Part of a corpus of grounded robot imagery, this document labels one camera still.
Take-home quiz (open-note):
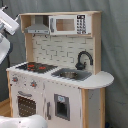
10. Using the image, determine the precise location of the wooden toy kitchen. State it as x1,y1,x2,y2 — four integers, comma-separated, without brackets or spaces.
7,11,114,128

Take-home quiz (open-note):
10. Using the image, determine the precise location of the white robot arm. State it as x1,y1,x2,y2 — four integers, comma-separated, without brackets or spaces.
0,6,48,128

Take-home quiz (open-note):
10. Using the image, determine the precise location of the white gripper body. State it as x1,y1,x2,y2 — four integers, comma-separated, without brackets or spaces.
0,8,19,35

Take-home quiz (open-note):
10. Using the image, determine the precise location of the grey fabric backdrop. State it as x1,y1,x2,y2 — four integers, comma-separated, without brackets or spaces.
0,0,128,128

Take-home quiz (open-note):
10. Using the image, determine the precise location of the white toy microwave door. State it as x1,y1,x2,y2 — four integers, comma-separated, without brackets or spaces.
48,13,93,36

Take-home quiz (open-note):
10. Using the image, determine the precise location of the white cabinet door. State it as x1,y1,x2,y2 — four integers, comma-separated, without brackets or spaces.
45,82,82,128

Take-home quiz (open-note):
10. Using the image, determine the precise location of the white oven door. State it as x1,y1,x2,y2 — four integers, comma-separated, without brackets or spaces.
10,87,45,128

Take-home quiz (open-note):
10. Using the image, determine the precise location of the black toy faucet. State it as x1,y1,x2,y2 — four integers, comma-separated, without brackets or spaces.
75,51,93,70

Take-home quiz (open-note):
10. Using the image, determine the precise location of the red stove knob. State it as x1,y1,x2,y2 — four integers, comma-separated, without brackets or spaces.
30,81,37,88
12,77,18,82

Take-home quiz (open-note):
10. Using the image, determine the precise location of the grey toy sink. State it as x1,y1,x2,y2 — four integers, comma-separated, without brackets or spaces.
52,68,92,81

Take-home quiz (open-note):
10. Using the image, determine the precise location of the grey range hood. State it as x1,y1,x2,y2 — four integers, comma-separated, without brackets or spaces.
25,15,49,35

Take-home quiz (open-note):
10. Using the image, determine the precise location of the black toy stovetop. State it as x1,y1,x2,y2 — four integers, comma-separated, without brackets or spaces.
18,62,55,73

